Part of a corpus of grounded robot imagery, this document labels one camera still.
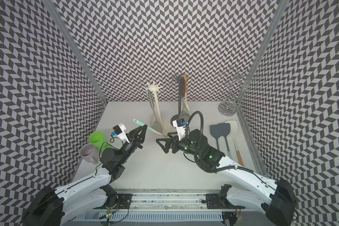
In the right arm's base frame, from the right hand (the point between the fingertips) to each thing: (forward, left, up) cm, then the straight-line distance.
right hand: (162, 141), depth 67 cm
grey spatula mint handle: (+22, -40, -23) cm, 51 cm away
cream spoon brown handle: (+32, -13, -9) cm, 36 cm away
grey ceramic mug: (+3, +47, -20) cm, 51 cm away
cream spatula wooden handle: (+24, -47, -22) cm, 57 cm away
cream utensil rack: (+25, +2, -25) cm, 36 cm away
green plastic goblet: (+10, +42, -16) cm, 46 cm away
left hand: (+6, +7, +4) cm, 10 cm away
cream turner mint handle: (+6, +9, +6) cm, 13 cm away
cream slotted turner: (+22, +8, -11) cm, 25 cm away
